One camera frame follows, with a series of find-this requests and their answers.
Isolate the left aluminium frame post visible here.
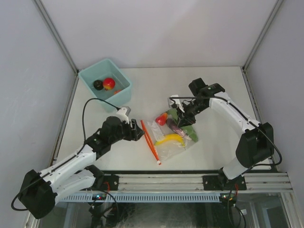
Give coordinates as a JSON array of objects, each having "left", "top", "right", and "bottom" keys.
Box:
[{"left": 32, "top": 0, "right": 79, "bottom": 76}]

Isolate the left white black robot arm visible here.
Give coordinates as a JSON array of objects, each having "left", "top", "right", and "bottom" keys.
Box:
[{"left": 17, "top": 116, "right": 144, "bottom": 219}]

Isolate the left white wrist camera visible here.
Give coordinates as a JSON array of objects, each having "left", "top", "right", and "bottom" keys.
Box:
[{"left": 115, "top": 106, "right": 131, "bottom": 124}]

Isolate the yellow fake banana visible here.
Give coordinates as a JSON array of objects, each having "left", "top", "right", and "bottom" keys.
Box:
[{"left": 154, "top": 134, "right": 185, "bottom": 147}]

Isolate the green fake leaf vegetable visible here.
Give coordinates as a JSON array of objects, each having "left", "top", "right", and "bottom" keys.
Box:
[{"left": 167, "top": 108, "right": 199, "bottom": 143}]

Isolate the right black camera cable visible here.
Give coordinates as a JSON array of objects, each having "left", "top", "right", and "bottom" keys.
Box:
[{"left": 169, "top": 95, "right": 284, "bottom": 167}]

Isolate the blue slotted cable duct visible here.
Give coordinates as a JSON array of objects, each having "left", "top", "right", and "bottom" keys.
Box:
[{"left": 60, "top": 192, "right": 221, "bottom": 203}]

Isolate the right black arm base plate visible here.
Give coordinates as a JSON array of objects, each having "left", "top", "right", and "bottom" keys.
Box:
[{"left": 202, "top": 175, "right": 247, "bottom": 191}]

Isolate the red yellow fake pear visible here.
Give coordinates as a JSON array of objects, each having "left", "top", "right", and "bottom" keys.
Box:
[{"left": 155, "top": 112, "right": 168, "bottom": 126}]

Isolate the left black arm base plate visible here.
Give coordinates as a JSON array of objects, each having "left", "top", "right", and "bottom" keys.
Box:
[{"left": 91, "top": 174, "right": 119, "bottom": 191}]

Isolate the aluminium mounting rail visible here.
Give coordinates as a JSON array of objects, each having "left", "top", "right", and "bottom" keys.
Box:
[{"left": 106, "top": 172, "right": 292, "bottom": 192}]

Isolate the red fake apple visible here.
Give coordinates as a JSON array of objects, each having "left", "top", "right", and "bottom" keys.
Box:
[{"left": 103, "top": 77, "right": 116, "bottom": 91}]

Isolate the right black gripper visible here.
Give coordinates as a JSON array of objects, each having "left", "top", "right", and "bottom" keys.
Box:
[{"left": 175, "top": 99, "right": 207, "bottom": 129}]

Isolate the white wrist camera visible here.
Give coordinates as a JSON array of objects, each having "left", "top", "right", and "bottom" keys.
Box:
[
  {"left": 115, "top": 106, "right": 131, "bottom": 124},
  {"left": 168, "top": 95, "right": 184, "bottom": 113}
]

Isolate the teal plastic bin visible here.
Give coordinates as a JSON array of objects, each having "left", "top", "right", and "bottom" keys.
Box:
[{"left": 78, "top": 58, "right": 132, "bottom": 113}]

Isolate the long purple fake eggplant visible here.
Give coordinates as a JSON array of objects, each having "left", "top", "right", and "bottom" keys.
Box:
[{"left": 166, "top": 118, "right": 191, "bottom": 140}]

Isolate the black camera cable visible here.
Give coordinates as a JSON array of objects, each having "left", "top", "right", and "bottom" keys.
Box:
[
  {"left": 169, "top": 95, "right": 284, "bottom": 167},
  {"left": 11, "top": 98, "right": 121, "bottom": 211}
]

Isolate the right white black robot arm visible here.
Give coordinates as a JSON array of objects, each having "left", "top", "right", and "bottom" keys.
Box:
[{"left": 168, "top": 78, "right": 275, "bottom": 190}]

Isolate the left black camera cable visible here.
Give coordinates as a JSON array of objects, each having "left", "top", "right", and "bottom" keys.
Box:
[{"left": 11, "top": 98, "right": 121, "bottom": 211}]

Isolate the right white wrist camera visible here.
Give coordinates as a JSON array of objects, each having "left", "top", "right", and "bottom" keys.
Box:
[{"left": 168, "top": 95, "right": 184, "bottom": 113}]

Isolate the dark purple fake eggplant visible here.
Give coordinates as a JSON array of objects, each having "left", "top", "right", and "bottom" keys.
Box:
[{"left": 93, "top": 80, "right": 104, "bottom": 91}]

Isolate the aluminium frame post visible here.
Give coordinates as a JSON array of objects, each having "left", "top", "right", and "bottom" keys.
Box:
[
  {"left": 32, "top": 0, "right": 79, "bottom": 76},
  {"left": 242, "top": 0, "right": 285, "bottom": 71}
]

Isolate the right aluminium frame post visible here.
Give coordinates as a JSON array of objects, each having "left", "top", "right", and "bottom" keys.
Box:
[{"left": 242, "top": 0, "right": 285, "bottom": 71}]

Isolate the clear zip top bag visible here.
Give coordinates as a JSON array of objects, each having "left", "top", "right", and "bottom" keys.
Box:
[{"left": 140, "top": 118, "right": 195, "bottom": 165}]

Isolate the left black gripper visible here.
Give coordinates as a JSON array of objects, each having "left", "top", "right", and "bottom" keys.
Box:
[{"left": 109, "top": 117, "right": 144, "bottom": 144}]

